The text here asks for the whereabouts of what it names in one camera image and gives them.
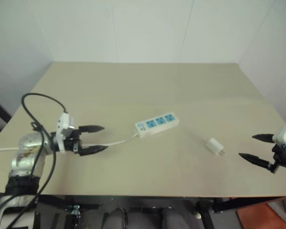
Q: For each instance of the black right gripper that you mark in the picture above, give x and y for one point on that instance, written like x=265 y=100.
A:
x=282 y=158

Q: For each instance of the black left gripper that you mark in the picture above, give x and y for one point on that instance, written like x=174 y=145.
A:
x=75 y=144

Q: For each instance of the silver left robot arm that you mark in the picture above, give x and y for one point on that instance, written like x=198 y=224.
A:
x=23 y=157

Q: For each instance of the white plug adapter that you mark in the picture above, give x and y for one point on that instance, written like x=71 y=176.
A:
x=213 y=145

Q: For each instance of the white power strip blue sockets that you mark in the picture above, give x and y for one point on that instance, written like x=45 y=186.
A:
x=157 y=124

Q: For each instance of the metal table clamp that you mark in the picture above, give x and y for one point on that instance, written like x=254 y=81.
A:
x=75 y=210

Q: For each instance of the dark rounded shape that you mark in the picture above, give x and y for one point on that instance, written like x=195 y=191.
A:
x=115 y=218

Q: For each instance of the black slanted bar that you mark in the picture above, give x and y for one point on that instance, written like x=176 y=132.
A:
x=0 y=112

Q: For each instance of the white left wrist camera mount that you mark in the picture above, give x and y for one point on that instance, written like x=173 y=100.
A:
x=62 y=124

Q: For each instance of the black table frame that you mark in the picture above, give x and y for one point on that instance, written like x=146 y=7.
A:
x=208 y=214

